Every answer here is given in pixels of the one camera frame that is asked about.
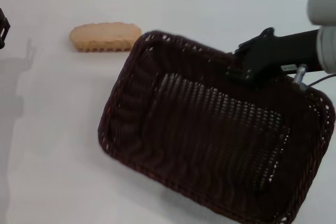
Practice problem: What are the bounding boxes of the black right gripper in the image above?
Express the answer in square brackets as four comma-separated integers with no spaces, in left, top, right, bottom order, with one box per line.
[226,27,326,89]

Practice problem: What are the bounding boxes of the tan bread loaf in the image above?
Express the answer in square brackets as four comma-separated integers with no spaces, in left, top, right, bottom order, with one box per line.
[69,22,143,54]

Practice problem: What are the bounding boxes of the dark brown woven basket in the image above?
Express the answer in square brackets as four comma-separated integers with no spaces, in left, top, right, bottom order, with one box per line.
[97,30,336,224]

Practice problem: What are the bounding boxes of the thin grey cable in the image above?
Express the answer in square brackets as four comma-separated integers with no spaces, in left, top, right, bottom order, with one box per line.
[301,73,336,94]

